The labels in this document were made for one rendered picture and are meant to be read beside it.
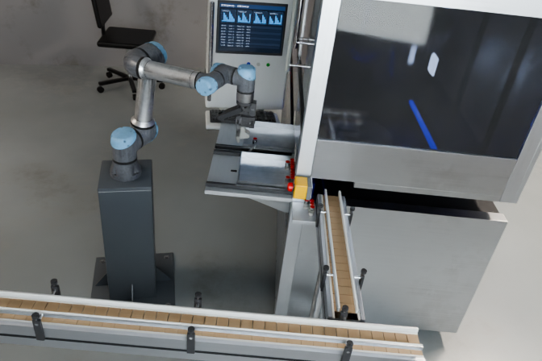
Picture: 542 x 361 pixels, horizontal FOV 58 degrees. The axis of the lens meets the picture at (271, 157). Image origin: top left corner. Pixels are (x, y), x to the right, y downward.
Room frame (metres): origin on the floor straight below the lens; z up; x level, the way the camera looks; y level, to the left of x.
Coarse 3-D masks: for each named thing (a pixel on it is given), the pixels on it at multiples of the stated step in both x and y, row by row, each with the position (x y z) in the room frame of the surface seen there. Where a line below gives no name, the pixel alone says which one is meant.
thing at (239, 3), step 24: (216, 0) 2.74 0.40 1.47; (240, 0) 2.77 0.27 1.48; (264, 0) 2.79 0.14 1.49; (288, 0) 2.82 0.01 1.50; (216, 24) 2.74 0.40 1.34; (240, 24) 2.76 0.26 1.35; (264, 24) 2.79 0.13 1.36; (288, 24) 2.82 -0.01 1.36; (216, 48) 2.74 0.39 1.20; (240, 48) 2.76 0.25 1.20; (264, 48) 2.79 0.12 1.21; (264, 72) 2.80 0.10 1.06; (216, 96) 2.74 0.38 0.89; (264, 96) 2.80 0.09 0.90
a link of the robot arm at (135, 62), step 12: (132, 60) 1.91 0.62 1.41; (144, 60) 1.90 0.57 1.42; (132, 72) 1.89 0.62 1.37; (144, 72) 1.87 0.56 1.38; (156, 72) 1.86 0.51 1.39; (168, 72) 1.84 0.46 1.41; (180, 72) 1.83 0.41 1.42; (192, 72) 1.83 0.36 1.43; (216, 72) 1.84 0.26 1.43; (180, 84) 1.82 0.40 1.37; (192, 84) 1.79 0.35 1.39; (204, 84) 1.75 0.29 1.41; (216, 84) 1.78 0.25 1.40
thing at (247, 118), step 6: (252, 102) 1.90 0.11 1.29; (246, 108) 1.88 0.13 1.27; (252, 108) 1.87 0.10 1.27; (240, 114) 1.87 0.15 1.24; (246, 114) 1.88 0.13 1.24; (252, 114) 1.87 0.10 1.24; (240, 120) 1.86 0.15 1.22; (246, 120) 1.86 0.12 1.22; (252, 120) 1.86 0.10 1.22; (246, 126) 1.87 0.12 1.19; (252, 126) 1.86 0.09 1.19
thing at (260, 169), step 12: (240, 156) 2.04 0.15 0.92; (252, 156) 2.09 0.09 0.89; (264, 156) 2.09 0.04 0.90; (276, 156) 2.09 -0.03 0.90; (288, 156) 2.10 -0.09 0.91; (240, 168) 1.98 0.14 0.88; (252, 168) 1.99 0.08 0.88; (264, 168) 2.00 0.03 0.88; (276, 168) 2.02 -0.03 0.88; (240, 180) 1.83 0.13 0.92; (252, 180) 1.89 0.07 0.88; (264, 180) 1.90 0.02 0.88; (276, 180) 1.91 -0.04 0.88
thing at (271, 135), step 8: (248, 128) 2.39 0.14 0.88; (256, 128) 2.40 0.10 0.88; (264, 128) 2.41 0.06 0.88; (272, 128) 2.42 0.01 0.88; (280, 128) 2.43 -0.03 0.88; (288, 128) 2.43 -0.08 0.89; (256, 136) 2.31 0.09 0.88; (264, 136) 2.32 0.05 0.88; (272, 136) 2.33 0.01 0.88; (280, 136) 2.34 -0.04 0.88; (288, 136) 2.35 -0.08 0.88; (248, 144) 2.17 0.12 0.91; (256, 144) 2.17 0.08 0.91; (264, 144) 2.24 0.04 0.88; (272, 144) 2.25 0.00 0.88; (280, 144) 2.26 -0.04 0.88; (288, 144) 2.27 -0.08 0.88
